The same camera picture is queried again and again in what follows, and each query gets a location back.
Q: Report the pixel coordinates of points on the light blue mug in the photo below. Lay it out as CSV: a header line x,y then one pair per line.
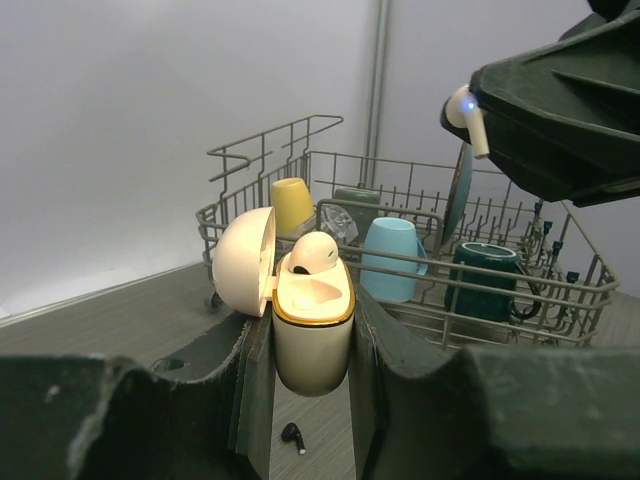
x,y
391,258

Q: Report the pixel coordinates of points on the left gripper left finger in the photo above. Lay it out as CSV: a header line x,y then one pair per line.
x,y
203,412

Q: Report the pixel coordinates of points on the black earbud lower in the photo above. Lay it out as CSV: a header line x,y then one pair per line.
x,y
292,433

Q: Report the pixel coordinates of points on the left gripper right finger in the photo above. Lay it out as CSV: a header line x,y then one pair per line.
x,y
485,411

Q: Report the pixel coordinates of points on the grey wire dish rack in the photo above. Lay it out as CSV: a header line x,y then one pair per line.
x,y
454,251

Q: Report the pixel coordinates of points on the beige earbud charging case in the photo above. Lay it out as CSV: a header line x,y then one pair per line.
x,y
312,315

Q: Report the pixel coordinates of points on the beige earbud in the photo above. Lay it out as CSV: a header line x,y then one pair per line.
x,y
315,252
462,110

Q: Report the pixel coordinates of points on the dark teal mug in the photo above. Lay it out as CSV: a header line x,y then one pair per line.
x,y
482,304

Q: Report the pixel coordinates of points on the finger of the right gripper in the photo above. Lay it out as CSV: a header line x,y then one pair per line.
x,y
562,120

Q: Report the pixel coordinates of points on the yellow cup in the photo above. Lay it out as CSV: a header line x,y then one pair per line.
x,y
292,202

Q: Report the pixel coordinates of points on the clear glass cup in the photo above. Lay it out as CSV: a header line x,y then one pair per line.
x,y
333,220

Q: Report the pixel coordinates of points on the teal blue plate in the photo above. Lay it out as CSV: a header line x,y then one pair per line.
x,y
459,192

